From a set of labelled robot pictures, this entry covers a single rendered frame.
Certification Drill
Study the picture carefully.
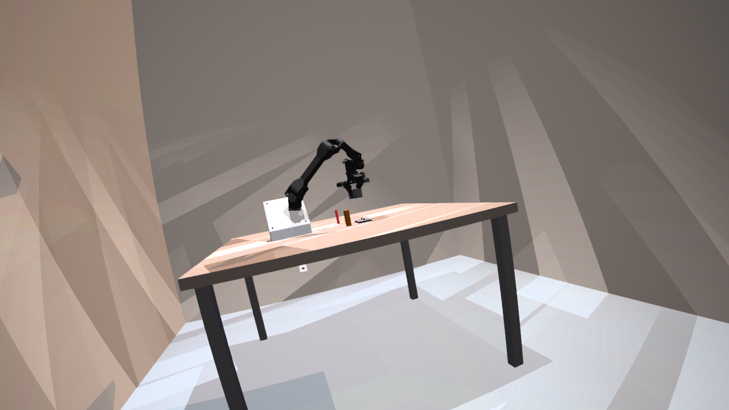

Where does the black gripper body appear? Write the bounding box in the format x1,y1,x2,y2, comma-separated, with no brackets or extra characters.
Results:
337,169,370,187

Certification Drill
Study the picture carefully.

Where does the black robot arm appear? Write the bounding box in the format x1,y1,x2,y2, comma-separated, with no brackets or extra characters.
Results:
285,138,365,211

